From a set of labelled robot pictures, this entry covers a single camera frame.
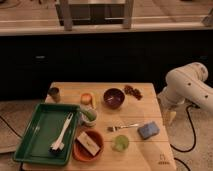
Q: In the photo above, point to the metal fork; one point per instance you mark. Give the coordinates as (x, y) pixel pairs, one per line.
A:
(116, 128)

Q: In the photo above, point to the wooden block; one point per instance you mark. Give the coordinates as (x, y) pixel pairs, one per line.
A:
(87, 142)

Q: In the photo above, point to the blue sponge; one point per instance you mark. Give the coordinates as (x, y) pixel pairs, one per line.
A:
(148, 130)

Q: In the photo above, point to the yellow banana toy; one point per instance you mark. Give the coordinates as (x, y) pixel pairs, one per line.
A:
(93, 102)

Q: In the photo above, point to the small dark can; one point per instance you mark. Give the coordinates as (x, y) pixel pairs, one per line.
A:
(54, 93)

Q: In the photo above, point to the purple bowl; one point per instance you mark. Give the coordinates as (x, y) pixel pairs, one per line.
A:
(113, 98)

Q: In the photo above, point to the orange bowl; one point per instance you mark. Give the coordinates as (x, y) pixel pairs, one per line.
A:
(81, 154)

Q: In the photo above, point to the orange fruit toy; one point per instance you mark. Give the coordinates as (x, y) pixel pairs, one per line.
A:
(86, 98)

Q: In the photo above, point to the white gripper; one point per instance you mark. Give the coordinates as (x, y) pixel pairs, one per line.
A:
(168, 100)

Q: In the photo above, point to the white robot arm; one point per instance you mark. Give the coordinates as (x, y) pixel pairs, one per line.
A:
(185, 83)

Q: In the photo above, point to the white stool frame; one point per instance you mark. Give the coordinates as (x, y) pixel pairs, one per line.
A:
(72, 13)

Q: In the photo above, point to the white mug with green item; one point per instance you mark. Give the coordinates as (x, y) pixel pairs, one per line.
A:
(88, 116)

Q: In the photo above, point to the white dish brush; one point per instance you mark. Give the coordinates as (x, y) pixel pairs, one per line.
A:
(58, 144)

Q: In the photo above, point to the green plastic tray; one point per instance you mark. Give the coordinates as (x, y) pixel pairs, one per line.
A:
(42, 130)

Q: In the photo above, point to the brown dried fruit pile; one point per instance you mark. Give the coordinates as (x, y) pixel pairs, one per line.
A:
(129, 90)

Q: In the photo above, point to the green plastic cup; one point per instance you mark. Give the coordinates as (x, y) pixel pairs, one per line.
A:
(120, 143)

